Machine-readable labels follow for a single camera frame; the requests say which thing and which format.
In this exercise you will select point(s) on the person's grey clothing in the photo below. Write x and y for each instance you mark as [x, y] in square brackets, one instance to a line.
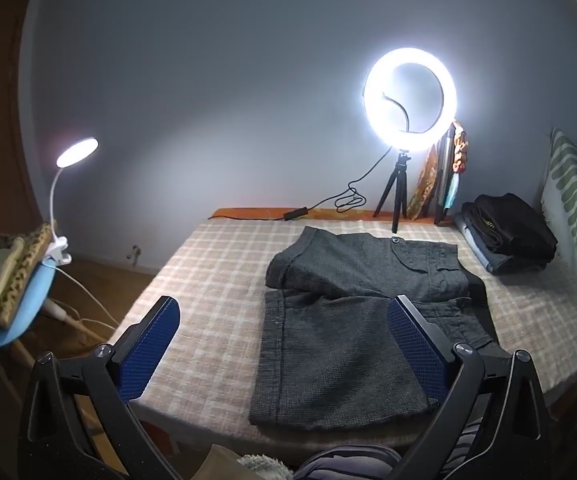
[343, 462]

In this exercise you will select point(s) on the leopard print cloth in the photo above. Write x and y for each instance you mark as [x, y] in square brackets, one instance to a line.
[16, 285]

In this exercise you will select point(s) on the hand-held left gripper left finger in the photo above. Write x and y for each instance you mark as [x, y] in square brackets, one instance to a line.
[148, 350]

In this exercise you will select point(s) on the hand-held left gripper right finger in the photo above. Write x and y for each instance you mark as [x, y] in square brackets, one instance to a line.
[413, 345]

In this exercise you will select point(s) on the stack of folded dark clothes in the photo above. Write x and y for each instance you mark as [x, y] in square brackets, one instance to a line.
[513, 225]

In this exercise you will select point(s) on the blue chair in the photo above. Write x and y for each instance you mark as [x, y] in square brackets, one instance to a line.
[13, 332]

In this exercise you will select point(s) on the white fluffy cloth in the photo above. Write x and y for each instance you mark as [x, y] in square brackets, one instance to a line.
[266, 467]

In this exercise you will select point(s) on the teal cloth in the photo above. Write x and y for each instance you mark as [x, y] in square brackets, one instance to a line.
[452, 190]

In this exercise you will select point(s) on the orange floral fabric strip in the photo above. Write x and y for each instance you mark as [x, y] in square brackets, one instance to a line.
[461, 147]

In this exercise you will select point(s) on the white clip lamp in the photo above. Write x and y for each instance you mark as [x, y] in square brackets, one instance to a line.
[78, 152]

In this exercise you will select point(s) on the beige checked bed blanket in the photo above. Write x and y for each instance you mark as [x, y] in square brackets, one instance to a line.
[218, 280]

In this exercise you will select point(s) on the beige cloth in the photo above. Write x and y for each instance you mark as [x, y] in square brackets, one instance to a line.
[223, 465]

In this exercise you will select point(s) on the orange patterned cloth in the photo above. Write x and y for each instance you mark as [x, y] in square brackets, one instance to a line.
[424, 185]

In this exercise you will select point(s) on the blue folded jeans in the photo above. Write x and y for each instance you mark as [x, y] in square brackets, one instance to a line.
[493, 262]

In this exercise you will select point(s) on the grey woven pants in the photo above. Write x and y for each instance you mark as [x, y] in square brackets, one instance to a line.
[328, 350]

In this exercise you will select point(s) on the green striped pillow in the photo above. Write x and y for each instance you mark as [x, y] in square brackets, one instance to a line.
[573, 185]

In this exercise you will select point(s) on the black tripod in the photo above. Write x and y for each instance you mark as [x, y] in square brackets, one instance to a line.
[401, 180]

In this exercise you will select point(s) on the orange mattress edge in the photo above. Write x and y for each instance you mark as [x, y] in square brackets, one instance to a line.
[248, 213]

